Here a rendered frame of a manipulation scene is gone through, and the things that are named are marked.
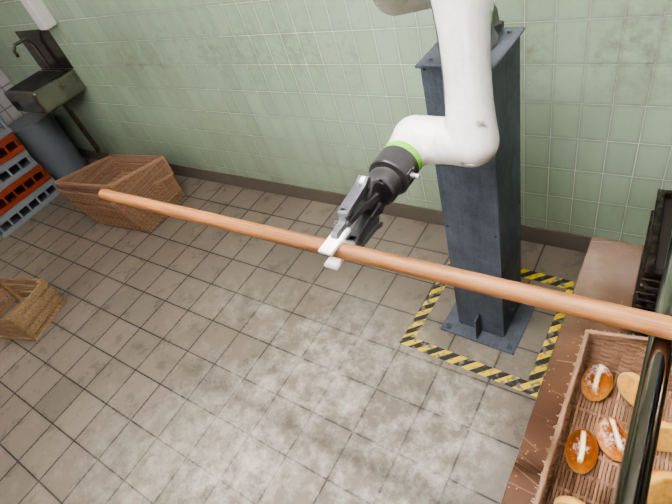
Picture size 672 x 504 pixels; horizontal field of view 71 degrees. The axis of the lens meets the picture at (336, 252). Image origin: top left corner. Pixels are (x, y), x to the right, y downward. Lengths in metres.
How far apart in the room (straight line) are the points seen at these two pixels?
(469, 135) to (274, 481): 1.51
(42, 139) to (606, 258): 4.14
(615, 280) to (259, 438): 1.45
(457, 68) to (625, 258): 0.91
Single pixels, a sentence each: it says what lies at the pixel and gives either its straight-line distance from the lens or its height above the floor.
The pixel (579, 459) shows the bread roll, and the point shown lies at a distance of 1.24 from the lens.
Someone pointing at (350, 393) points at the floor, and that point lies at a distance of 2.09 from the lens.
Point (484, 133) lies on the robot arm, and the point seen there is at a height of 1.23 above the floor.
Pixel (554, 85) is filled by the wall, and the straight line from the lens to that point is 1.98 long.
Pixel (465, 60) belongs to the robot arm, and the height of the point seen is 1.37.
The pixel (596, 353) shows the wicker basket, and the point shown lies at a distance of 1.35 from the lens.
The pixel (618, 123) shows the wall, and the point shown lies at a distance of 2.02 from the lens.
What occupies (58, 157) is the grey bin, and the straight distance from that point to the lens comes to 4.71.
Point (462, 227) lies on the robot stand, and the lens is 1.70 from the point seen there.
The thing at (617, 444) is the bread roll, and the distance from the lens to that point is 1.26.
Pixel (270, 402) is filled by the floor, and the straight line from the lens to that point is 2.19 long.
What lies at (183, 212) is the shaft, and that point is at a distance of 1.17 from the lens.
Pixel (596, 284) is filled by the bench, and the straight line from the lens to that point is 1.57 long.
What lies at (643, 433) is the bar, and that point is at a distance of 0.68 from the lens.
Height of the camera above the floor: 1.78
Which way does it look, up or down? 43 degrees down
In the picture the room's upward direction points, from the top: 21 degrees counter-clockwise
